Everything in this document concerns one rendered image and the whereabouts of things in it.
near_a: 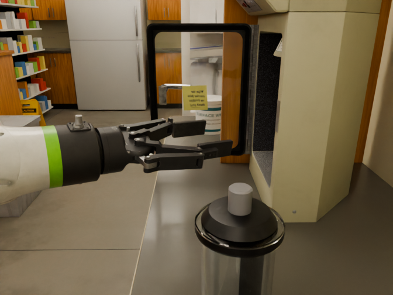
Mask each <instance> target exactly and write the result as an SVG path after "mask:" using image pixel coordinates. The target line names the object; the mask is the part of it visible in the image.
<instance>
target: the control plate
mask: <svg viewBox="0 0 393 295"><path fill-rule="evenodd" d="M238 1H239V3H240V4H241V5H242V4H243V3H244V2H243V1H244V0H238ZM251 1H252V2H253V3H251V4H248V5H249V6H250V8H249V7H248V6H247V7H244V9H245V10H246V11H248V13H249V12H255V11H262V9H261V8H260V7H259V6H258V4H257V3H256V2H255V1H254V0H251Z"/></svg>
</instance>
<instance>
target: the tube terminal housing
mask: <svg viewBox="0 0 393 295"><path fill-rule="evenodd" d="M381 3H382V0H289V10H288V11H287V12H283V13H273V14H267V15H259V16H258V25H259V30H258V42H259V35H260V33H281V34H282V53H281V67H280V81H279V88H278V100H279V101H280V114H279V122H278V133H277V132H276V131H275V137H274V151H273V165H272V172H271V185H270V188H269V187H268V185H267V183H266V180H265V178H264V176H263V174H262V172H261V170H260V168H259V166H258V164H257V162H256V159H255V157H254V155H253V152H258V151H253V137H252V147H251V156H250V164H249V170H250V173H251V175H252V177H253V180H254V182H255V185H256V187H257V190H258V193H259V195H260V197H261V200H262V202H263V203H265V204H266V205H267V206H269V207H271V208H272V209H274V210H275V211H276V212H278V213H279V214H280V216H281V217H282V218H283V220H284V222H317V221H318V220H319V219H320V218H322V217H323V216H324V215H325V214H326V213H327V212H328V211H330V210H331V209H332V208H333V207H334V206H335V205H336V204H338V203H339V202H340V201H341V200H342V199H344V198H345V196H347V195H348V194H349V188H350V182H351V175H352V171H353V165H354V158H355V154H356V147H357V141H358V135H359V130H360V124H361V117H362V114H363V107H364V101H365V97H366V90H367V84H368V77H369V73H370V67H371V61H372V56H373V50H374V43H375V37H376V33H377V26H378V20H379V16H380V14H377V13H380V9H381ZM257 61H258V49H257ZM256 80H257V69H256ZM255 99H256V88H255ZM255 99H254V109H255ZM253 128H254V118H253Z"/></svg>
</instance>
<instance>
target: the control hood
mask: <svg viewBox="0 0 393 295"><path fill-rule="evenodd" d="M236 1H237V2H238V3H239V1H238V0H236ZM254 1H255V2H256V3H257V4H258V6H259V7H260V8H261V9H262V11H255V12H249V13H248V11H246V10H245V9H244V7H243V6H242V5H241V4H240V3H239V4H240V6H241V7H242V8H243V9H244V10H245V11H246V12H247V13H248V14H249V15H250V16H257V15H267V14H273V13H283V12H287V11H288V10H289V0H254Z"/></svg>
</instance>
